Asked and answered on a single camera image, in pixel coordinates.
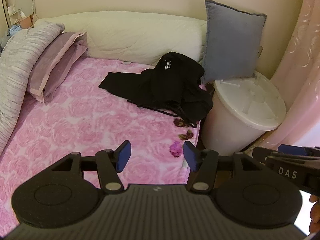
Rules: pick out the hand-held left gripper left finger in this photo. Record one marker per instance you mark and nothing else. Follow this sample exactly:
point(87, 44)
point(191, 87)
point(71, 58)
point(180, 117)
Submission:
point(123, 155)

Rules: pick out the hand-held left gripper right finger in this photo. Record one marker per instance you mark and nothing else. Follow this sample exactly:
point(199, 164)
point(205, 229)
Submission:
point(191, 157)

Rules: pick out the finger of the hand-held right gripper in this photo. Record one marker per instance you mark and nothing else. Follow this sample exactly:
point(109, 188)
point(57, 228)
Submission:
point(291, 150)
point(260, 155)

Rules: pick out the black pants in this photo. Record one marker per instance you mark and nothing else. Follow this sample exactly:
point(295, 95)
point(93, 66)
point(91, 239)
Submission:
point(170, 85)

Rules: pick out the person's right hand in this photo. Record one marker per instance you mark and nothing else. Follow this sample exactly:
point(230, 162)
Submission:
point(314, 212)

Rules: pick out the white plastic bucket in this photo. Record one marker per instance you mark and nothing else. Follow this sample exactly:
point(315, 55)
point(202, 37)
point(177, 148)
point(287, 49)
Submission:
point(225, 130)

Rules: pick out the pink floral blanket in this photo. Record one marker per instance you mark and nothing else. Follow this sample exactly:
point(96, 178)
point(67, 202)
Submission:
point(75, 120)

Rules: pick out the pink curtain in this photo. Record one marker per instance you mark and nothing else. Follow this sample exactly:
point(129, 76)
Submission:
point(300, 67)

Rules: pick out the mauve pillow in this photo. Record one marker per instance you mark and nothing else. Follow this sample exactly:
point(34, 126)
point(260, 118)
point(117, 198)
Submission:
point(55, 65)

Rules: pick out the grey-blue cushion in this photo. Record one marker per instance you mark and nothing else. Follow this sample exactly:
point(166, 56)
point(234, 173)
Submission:
point(230, 42)

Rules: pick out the cream bolster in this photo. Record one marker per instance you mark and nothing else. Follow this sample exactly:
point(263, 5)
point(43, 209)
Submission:
point(140, 35)

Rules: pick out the grey striped quilt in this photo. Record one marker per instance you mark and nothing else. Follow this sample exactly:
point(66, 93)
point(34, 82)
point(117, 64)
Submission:
point(17, 62)

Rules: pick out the grey plush toy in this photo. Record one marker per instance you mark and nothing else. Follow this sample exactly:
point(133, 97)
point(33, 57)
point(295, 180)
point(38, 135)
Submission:
point(4, 43)

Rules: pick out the pink box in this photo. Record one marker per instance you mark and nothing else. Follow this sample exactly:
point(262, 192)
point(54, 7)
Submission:
point(26, 22)

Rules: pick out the blue plush toy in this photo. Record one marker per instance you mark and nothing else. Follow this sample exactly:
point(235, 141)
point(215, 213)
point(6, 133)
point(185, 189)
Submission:
point(13, 30)

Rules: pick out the white box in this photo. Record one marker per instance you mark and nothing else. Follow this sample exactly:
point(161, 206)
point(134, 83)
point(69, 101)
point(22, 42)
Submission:
point(12, 10)

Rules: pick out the wall socket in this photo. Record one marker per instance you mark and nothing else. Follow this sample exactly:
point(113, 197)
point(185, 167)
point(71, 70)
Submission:
point(260, 51)

